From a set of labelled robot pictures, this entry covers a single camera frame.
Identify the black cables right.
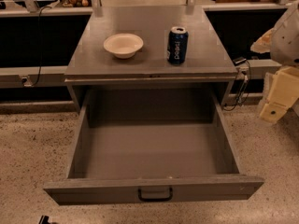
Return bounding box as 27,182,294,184
222,57,252,112

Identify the grey metal drawer cabinet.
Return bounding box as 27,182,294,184
64,6,236,110

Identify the grey top drawer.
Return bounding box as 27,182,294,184
44,88,263,205

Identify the small black floor object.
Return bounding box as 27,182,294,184
38,216,51,224

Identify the white paper bowl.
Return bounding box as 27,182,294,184
104,34,144,59

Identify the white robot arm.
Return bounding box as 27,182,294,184
250,1,299,66

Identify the black cable left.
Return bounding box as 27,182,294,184
21,5,53,88

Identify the blue pepsi can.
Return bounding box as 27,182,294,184
167,26,189,65

